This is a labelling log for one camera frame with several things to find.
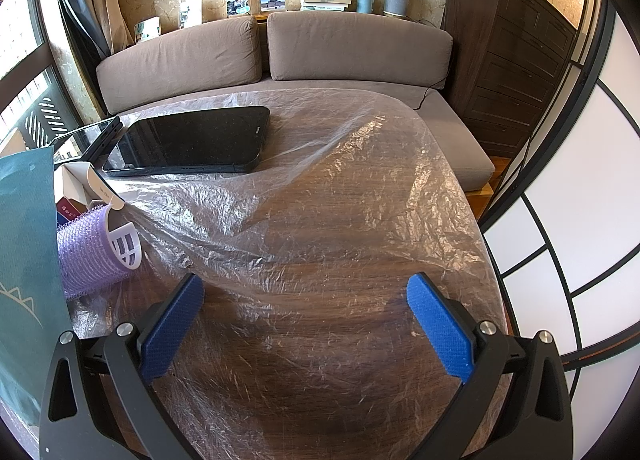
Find teal non-woven bag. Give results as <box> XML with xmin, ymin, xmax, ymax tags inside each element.
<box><xmin>0</xmin><ymin>147</ymin><xmax>72</xmax><ymax>425</ymax></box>

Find clear plastic table cover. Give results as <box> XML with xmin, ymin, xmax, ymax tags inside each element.
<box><xmin>70</xmin><ymin>89</ymin><xmax>504</xmax><ymax>459</ymax></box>

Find white paper screen divider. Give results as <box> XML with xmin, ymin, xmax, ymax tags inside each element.
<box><xmin>480</xmin><ymin>0</ymin><xmax>639</xmax><ymax>459</ymax></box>

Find white paper box flap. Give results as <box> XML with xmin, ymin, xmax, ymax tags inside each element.
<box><xmin>53</xmin><ymin>161</ymin><xmax>125</xmax><ymax>210</ymax></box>

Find dark blue tablet left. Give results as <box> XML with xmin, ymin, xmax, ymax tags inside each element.
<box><xmin>51</xmin><ymin>117</ymin><xmax>122</xmax><ymax>169</ymax></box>

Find left brown sofa cushion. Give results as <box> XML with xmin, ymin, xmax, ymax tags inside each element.
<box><xmin>96</xmin><ymin>16</ymin><xmax>262</xmax><ymax>114</ymax></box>

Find brown sofa cushion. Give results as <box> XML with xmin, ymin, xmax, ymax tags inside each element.
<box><xmin>267</xmin><ymin>11</ymin><xmax>454</xmax><ymax>89</ymax></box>
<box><xmin>96</xmin><ymin>16</ymin><xmax>262</xmax><ymax>114</ymax></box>

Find right brown sofa cushion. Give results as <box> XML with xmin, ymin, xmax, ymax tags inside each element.
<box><xmin>267</xmin><ymin>11</ymin><xmax>454</xmax><ymax>89</ymax></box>

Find dark wooden cabinet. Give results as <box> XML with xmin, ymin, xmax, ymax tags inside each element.
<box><xmin>442</xmin><ymin>0</ymin><xmax>576</xmax><ymax>159</ymax></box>

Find leftmost photo card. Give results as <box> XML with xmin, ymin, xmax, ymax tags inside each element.
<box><xmin>134</xmin><ymin>16</ymin><xmax>162</xmax><ymax>43</ymax></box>

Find standing photo card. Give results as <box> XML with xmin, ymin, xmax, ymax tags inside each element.
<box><xmin>178</xmin><ymin>0</ymin><xmax>203</xmax><ymax>29</ymax></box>

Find framed photo of person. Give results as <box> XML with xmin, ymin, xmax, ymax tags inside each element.
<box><xmin>226</xmin><ymin>0</ymin><xmax>250</xmax><ymax>17</ymax></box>

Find framed landscape photo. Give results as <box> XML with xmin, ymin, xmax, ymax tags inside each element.
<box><xmin>259</xmin><ymin>0</ymin><xmax>286</xmax><ymax>13</ymax></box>

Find small teal speaker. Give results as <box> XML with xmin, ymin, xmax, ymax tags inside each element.
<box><xmin>357</xmin><ymin>0</ymin><xmax>374</xmax><ymax>14</ymax></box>

